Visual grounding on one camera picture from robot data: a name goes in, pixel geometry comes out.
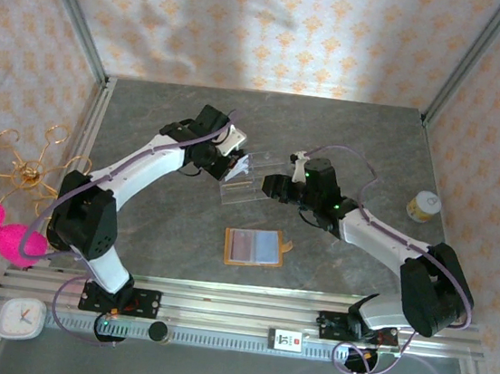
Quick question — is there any grey slotted cable duct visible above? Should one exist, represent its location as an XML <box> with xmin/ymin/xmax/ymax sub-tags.
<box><xmin>43</xmin><ymin>310</ymin><xmax>395</xmax><ymax>372</ymax></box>

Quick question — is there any white label tag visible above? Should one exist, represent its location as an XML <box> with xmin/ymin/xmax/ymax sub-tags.
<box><xmin>266</xmin><ymin>327</ymin><xmax>305</xmax><ymax>354</ymax></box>

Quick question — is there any aluminium frame post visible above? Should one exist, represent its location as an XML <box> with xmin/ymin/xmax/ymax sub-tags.
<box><xmin>420</xmin><ymin>0</ymin><xmax>500</xmax><ymax>135</ymax></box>
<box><xmin>19</xmin><ymin>0</ymin><xmax>121</xmax><ymax>89</ymax></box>

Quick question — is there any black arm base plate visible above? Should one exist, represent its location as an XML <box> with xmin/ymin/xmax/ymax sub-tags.
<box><xmin>315</xmin><ymin>309</ymin><xmax>401</xmax><ymax>350</ymax></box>
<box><xmin>77</xmin><ymin>282</ymin><xmax>163</xmax><ymax>321</ymax></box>

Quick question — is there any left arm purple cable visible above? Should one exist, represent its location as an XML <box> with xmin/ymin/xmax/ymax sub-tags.
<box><xmin>7</xmin><ymin>85</ymin><xmax>240</xmax><ymax>360</ymax></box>

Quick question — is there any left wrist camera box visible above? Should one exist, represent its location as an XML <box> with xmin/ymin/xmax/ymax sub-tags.
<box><xmin>211</xmin><ymin>121</ymin><xmax>249</xmax><ymax>159</ymax></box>

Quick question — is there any aluminium side rail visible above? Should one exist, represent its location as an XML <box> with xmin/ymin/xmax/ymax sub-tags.
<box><xmin>0</xmin><ymin>63</ymin><xmax>119</xmax><ymax>374</ymax></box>

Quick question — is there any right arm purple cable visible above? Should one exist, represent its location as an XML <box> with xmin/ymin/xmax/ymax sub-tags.
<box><xmin>282</xmin><ymin>139</ymin><xmax>494</xmax><ymax>374</ymax></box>

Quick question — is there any white silver card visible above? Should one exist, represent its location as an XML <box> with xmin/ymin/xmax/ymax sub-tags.
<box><xmin>225</xmin><ymin>150</ymin><xmax>255</xmax><ymax>185</ymax></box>

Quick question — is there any clear acrylic card stand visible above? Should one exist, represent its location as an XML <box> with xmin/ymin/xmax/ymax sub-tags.
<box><xmin>217</xmin><ymin>145</ymin><xmax>285</xmax><ymax>213</ymax></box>

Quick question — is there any aluminium mounting rail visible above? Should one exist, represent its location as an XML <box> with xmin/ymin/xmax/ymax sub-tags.
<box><xmin>0</xmin><ymin>255</ymin><xmax>489</xmax><ymax>365</ymax></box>

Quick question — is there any pale blue card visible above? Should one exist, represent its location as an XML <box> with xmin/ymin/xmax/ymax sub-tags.
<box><xmin>253</xmin><ymin>231</ymin><xmax>283</xmax><ymax>266</ymax></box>

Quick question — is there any white square clock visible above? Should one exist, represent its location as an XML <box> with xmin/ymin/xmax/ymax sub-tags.
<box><xmin>0</xmin><ymin>295</ymin><xmax>48</xmax><ymax>344</ymax></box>

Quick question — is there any orange leather card holder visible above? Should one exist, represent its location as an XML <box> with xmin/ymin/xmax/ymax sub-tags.
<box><xmin>220</xmin><ymin>224</ymin><xmax>296</xmax><ymax>274</ymax></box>

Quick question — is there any gold wire stand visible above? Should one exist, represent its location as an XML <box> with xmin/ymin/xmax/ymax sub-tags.
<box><xmin>0</xmin><ymin>117</ymin><xmax>98</xmax><ymax>225</ymax></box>

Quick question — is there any gold card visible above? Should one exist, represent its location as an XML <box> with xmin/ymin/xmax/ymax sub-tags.
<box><xmin>223</xmin><ymin>180</ymin><xmax>258</xmax><ymax>196</ymax></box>

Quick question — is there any small yellow white jar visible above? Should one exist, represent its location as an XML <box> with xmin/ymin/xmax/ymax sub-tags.
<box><xmin>404</xmin><ymin>188</ymin><xmax>443</xmax><ymax>225</ymax></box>

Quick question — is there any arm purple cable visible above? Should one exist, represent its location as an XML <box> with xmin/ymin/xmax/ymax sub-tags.
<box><xmin>7</xmin><ymin>85</ymin><xmax>240</xmax><ymax>360</ymax></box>
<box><xmin>282</xmin><ymin>139</ymin><xmax>494</xmax><ymax>374</ymax></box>

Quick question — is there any black round knob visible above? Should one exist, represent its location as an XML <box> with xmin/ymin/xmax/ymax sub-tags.
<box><xmin>147</xmin><ymin>320</ymin><xmax>170</xmax><ymax>346</ymax></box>

